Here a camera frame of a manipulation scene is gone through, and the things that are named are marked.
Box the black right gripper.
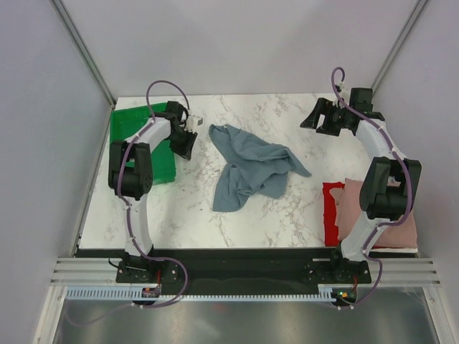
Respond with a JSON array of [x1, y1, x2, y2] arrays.
[[301, 97, 351, 137]]

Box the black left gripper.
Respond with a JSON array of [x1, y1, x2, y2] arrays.
[[166, 127, 197, 161]]

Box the blue grey t shirt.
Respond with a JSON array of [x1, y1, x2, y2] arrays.
[[209, 124, 311, 212]]

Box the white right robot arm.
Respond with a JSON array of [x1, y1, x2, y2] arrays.
[[301, 88, 422, 284]]

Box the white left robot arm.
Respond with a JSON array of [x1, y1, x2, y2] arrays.
[[108, 101, 197, 284]]

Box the green plastic bin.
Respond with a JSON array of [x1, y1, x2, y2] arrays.
[[110, 105, 176, 185]]

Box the red folded t shirt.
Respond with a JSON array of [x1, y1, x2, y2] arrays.
[[322, 182, 345, 247]]

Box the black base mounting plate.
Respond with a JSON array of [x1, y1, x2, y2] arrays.
[[115, 247, 371, 297]]

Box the pink folded t shirt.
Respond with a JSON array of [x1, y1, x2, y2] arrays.
[[336, 178, 417, 248]]

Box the white folded t shirt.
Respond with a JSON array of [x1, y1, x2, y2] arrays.
[[371, 247, 418, 254]]

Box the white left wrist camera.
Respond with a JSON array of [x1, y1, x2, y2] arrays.
[[185, 115, 204, 132]]

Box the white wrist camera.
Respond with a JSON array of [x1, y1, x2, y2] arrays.
[[333, 81, 351, 106], [185, 115, 204, 132]]

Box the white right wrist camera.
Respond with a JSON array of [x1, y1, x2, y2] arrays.
[[333, 81, 351, 106]]

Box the aluminium right corner post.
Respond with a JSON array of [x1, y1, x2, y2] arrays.
[[371, 0, 430, 96]]

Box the aluminium corner post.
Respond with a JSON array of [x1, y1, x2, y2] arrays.
[[49, 0, 118, 108], [371, 0, 430, 96]]

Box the aluminium front frame rail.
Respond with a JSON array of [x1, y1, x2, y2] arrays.
[[51, 258, 440, 287]]

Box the light blue cable duct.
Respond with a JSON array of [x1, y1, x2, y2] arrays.
[[65, 286, 336, 302]]

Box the aluminium left corner post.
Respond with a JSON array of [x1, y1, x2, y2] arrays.
[[49, 0, 118, 108]]

